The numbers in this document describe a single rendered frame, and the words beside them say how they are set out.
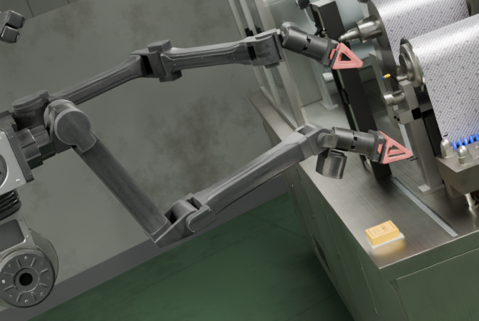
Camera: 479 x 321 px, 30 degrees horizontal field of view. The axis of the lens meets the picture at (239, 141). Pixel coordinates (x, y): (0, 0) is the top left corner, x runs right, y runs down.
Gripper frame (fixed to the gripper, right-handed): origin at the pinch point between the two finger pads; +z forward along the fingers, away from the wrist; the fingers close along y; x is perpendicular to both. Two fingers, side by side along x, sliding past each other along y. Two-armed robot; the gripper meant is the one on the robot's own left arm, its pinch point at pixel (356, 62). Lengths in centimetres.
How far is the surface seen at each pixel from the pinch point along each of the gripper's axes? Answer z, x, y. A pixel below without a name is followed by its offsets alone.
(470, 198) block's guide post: 34.4, -21.2, 18.2
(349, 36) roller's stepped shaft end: 2.0, 5.7, -24.0
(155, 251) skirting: 7, -157, -303
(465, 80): 26.8, 5.4, 5.9
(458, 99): 27.0, 0.2, 5.9
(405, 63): 11.5, 4.1, 2.2
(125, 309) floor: -7, -173, -237
